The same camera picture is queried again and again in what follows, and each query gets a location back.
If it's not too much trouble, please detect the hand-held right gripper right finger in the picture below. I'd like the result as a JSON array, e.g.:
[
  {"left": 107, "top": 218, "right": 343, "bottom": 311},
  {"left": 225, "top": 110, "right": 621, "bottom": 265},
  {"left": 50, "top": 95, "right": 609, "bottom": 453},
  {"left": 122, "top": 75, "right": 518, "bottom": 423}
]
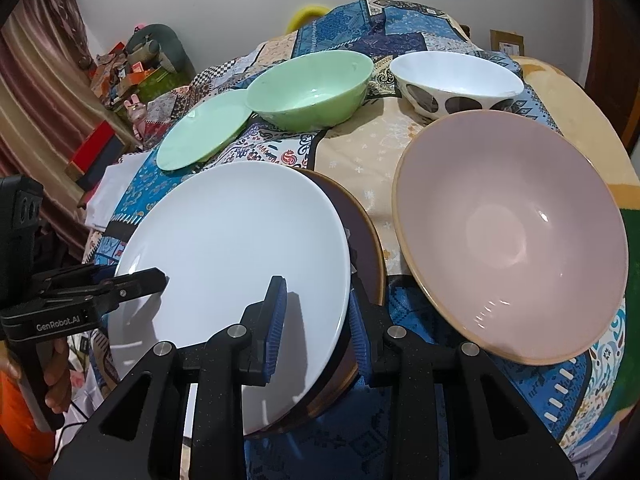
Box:
[{"left": 347, "top": 280, "right": 578, "bottom": 480}]

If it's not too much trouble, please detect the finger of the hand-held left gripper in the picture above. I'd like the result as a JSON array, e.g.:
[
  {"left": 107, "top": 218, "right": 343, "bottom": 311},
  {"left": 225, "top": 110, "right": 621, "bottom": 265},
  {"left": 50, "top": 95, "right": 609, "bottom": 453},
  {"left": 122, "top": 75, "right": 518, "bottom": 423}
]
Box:
[
  {"left": 31, "top": 265, "right": 118, "bottom": 295},
  {"left": 82, "top": 268, "right": 167, "bottom": 318}
]

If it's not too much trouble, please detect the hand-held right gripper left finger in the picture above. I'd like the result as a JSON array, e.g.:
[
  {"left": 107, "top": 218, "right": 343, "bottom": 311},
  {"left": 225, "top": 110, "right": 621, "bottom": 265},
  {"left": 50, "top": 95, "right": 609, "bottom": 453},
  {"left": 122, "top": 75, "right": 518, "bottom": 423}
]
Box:
[{"left": 47, "top": 275, "right": 288, "bottom": 480}]

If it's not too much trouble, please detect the white plate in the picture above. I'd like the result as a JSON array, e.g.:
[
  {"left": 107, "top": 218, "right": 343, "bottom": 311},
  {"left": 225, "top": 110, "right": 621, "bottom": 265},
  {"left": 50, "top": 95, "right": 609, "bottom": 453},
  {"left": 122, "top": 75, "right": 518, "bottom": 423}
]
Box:
[{"left": 102, "top": 160, "right": 352, "bottom": 437}]

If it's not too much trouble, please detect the brown plate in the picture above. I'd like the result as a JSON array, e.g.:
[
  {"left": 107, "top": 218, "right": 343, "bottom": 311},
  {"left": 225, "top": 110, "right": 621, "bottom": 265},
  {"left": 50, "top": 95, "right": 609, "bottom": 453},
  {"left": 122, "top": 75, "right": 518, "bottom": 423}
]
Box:
[{"left": 245, "top": 167, "right": 387, "bottom": 441}]

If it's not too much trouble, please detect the white bowl with dark spots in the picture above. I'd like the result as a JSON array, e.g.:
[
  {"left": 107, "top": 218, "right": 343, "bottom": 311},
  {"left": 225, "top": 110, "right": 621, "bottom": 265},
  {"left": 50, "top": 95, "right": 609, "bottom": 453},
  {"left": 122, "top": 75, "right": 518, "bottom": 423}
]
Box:
[{"left": 389, "top": 51, "right": 524, "bottom": 122}]

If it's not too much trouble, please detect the person's left forearm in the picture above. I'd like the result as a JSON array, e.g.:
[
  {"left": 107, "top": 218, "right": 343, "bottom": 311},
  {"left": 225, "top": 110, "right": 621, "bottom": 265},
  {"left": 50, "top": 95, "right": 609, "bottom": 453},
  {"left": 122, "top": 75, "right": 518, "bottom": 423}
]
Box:
[{"left": 0, "top": 350, "right": 63, "bottom": 480}]

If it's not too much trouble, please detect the person's left hand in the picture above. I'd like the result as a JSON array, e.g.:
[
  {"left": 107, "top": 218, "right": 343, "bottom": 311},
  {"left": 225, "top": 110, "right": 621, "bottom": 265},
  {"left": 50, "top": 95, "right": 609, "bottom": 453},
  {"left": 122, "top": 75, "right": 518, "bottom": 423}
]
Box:
[{"left": 42, "top": 337, "right": 73, "bottom": 413}]

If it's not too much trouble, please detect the white cloth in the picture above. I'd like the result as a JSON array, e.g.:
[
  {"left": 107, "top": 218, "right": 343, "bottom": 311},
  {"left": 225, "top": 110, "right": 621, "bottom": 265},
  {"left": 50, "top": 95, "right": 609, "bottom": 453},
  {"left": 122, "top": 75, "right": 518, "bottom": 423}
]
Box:
[{"left": 82, "top": 152, "right": 151, "bottom": 233}]

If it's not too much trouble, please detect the red box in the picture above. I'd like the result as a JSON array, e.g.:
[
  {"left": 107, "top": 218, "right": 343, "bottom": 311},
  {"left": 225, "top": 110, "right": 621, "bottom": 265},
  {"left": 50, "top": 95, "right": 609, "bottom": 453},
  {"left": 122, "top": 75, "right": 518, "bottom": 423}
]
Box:
[{"left": 69, "top": 120, "right": 126, "bottom": 181}]

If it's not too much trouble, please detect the green plate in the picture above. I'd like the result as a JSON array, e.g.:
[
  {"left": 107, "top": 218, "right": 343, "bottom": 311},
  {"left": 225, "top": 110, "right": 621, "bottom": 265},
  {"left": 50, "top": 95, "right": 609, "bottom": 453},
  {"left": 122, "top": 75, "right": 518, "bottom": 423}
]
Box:
[{"left": 156, "top": 89, "right": 251, "bottom": 172}]

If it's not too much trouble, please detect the pink bunny toy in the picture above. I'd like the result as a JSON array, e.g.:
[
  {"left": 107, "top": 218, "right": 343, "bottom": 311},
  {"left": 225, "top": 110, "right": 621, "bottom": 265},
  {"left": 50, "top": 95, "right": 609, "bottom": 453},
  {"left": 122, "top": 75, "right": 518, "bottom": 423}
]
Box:
[{"left": 122, "top": 94, "right": 150, "bottom": 141}]

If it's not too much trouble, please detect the patchwork blanket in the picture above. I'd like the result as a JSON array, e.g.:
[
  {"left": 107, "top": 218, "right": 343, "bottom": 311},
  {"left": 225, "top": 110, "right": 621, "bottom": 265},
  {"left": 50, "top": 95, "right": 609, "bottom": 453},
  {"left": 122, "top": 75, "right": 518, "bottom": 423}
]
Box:
[{"left": 80, "top": 0, "right": 628, "bottom": 480}]

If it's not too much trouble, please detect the pink bowl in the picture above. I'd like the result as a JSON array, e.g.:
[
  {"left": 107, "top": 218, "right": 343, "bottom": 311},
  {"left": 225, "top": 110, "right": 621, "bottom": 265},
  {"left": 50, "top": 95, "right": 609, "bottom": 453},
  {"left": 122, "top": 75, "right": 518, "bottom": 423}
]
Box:
[{"left": 391, "top": 108, "right": 630, "bottom": 366}]

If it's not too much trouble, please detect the striped curtain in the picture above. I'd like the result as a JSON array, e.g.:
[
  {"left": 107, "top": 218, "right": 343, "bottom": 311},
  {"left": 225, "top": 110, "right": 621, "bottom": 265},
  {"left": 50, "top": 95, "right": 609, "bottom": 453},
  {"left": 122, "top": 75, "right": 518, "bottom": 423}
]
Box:
[{"left": 0, "top": 0, "right": 131, "bottom": 261}]

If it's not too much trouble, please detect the green bowl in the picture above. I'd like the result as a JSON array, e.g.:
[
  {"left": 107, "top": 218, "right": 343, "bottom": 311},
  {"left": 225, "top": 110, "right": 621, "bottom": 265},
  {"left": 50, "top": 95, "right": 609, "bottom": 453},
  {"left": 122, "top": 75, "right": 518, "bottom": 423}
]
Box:
[{"left": 244, "top": 50, "right": 375, "bottom": 131}]

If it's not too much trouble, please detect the yellow fleece blanket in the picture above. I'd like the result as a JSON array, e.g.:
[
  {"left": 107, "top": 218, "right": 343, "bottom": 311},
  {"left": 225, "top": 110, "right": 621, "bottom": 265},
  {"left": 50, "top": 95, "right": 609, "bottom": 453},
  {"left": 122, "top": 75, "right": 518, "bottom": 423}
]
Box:
[{"left": 510, "top": 55, "right": 640, "bottom": 211}]

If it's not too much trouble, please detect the cardboard box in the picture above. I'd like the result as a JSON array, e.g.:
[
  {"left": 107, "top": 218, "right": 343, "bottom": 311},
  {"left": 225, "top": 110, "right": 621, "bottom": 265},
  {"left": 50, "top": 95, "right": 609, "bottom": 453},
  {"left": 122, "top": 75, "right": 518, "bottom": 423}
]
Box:
[{"left": 489, "top": 29, "right": 526, "bottom": 56}]

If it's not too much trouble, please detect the wooden door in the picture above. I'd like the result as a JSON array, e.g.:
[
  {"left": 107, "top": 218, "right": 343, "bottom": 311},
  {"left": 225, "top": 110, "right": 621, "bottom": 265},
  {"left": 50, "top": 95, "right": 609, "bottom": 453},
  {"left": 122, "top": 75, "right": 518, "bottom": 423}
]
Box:
[{"left": 582, "top": 0, "right": 640, "bottom": 156}]

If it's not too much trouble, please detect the black cable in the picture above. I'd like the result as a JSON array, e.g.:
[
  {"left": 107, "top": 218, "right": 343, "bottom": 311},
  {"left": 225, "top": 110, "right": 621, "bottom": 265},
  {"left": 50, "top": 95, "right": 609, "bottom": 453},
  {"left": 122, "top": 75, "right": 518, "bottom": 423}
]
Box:
[{"left": 50, "top": 395, "right": 108, "bottom": 456}]

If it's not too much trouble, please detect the yellow plastic ring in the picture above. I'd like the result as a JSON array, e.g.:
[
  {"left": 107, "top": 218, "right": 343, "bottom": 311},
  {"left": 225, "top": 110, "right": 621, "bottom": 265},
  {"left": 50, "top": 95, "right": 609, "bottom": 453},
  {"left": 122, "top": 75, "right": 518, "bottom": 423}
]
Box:
[{"left": 285, "top": 4, "right": 332, "bottom": 33}]

